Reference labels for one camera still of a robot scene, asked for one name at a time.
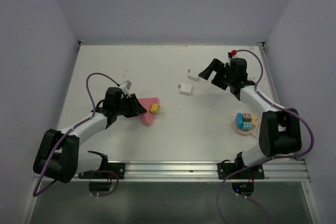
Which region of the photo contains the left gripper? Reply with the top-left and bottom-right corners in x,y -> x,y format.
114,93 -> 146,118

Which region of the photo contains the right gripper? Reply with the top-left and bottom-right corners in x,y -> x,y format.
198,59 -> 234,91

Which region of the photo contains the pink triangular power strip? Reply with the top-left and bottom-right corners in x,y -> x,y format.
139,97 -> 161,126

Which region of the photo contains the yellow plug adapter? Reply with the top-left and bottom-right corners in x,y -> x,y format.
150,103 -> 161,114

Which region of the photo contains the white charger plug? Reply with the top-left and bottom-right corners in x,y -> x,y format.
187,69 -> 199,82
178,83 -> 193,95

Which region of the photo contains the blue plug adapter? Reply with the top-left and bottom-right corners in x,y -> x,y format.
235,113 -> 244,129

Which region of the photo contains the pink round socket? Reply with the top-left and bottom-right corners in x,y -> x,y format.
232,121 -> 259,136

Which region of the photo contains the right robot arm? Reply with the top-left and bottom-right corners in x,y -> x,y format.
198,58 -> 302,178

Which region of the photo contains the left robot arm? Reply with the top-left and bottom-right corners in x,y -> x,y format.
33,87 -> 147,183

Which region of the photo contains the brown pink plug adapter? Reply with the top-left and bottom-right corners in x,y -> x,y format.
242,113 -> 253,122

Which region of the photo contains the small yellow plug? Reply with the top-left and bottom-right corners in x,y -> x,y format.
251,116 -> 259,126

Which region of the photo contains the teal plug adapter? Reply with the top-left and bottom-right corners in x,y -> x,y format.
240,122 -> 253,131

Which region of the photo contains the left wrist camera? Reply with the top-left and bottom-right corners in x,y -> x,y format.
119,80 -> 132,96

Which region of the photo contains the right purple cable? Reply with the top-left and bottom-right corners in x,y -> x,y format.
216,49 -> 315,224

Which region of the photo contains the purple cable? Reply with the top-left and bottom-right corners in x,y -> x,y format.
33,72 -> 124,198
216,49 -> 315,224

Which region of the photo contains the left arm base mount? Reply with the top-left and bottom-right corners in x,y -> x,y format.
78,162 -> 125,179

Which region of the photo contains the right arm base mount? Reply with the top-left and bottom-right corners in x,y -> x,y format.
217,158 -> 265,180

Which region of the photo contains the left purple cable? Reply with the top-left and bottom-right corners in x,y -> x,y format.
33,72 -> 124,198

